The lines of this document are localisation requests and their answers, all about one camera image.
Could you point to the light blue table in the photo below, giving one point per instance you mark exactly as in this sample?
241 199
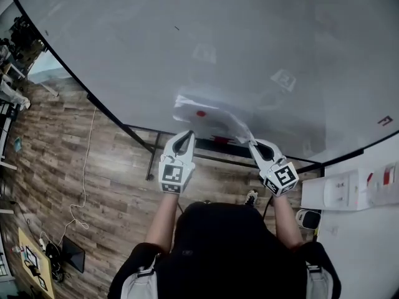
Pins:
46 68

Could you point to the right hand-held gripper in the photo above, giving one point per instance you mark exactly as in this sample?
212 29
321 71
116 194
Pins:
282 176

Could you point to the person's right forearm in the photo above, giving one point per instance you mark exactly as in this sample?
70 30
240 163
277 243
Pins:
286 223

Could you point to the clear plastic bag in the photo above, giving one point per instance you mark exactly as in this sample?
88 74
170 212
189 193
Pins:
218 121

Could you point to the person's grey shoe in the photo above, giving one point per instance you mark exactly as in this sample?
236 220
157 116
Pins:
252 197

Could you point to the small teal item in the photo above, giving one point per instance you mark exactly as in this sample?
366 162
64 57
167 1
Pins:
18 144

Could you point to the small white black heater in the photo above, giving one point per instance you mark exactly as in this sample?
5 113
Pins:
308 219

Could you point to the red round magnet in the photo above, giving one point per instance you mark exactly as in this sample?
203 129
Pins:
201 114

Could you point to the white work table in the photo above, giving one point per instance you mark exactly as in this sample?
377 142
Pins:
187 42

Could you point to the white box with switches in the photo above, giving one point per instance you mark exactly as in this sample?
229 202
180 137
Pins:
321 192

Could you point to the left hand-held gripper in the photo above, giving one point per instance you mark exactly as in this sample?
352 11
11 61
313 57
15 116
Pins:
171 173

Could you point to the black flat monitor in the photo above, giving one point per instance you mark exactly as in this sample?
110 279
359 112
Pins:
73 254

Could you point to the yellow wooden board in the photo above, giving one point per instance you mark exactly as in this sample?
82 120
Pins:
46 279

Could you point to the red plastic clip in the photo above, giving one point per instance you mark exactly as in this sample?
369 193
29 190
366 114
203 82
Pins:
223 140

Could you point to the clear dispenser water bottle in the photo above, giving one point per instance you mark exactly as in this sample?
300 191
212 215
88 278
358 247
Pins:
385 182

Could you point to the person's black top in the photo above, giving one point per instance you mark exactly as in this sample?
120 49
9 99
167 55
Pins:
227 254

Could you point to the white metal desk frame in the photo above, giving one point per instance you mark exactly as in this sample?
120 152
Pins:
4 129

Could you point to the person's left forearm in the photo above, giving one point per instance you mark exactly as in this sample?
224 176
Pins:
162 223

